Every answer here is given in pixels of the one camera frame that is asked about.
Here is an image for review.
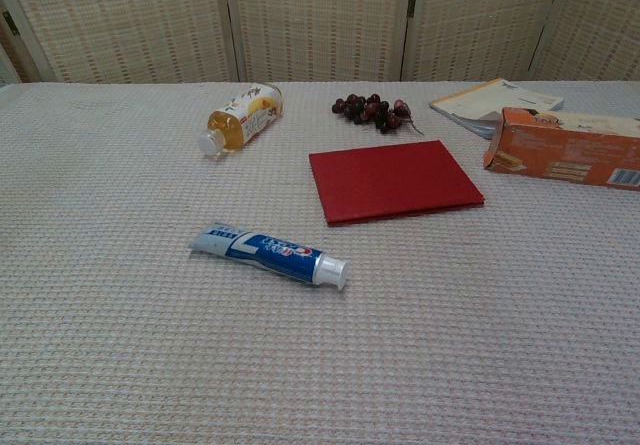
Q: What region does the blue and white toothpaste tube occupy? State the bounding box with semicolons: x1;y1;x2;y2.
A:
188;221;350;292

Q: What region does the red notebook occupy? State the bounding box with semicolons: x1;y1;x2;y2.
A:
308;139;486;227

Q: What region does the dark red grape bunch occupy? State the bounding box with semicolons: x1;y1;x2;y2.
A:
331;93;424;136

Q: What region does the yellow tea plastic bottle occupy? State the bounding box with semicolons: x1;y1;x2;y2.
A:
196;83;285;157

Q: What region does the white notebook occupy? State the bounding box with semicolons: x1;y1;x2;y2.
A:
447;112;501;140

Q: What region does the woven folding screen panel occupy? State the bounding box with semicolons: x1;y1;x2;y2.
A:
0;0;39;86
0;0;246;85
224;0;417;84
528;0;640;83
403;0;569;83

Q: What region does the white book with yellow edge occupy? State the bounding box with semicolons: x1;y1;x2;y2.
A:
428;77;566;122

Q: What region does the white woven tablecloth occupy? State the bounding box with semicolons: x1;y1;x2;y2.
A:
0;80;640;445

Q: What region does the orange cardboard box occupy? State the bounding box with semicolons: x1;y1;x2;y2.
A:
482;106;640;192

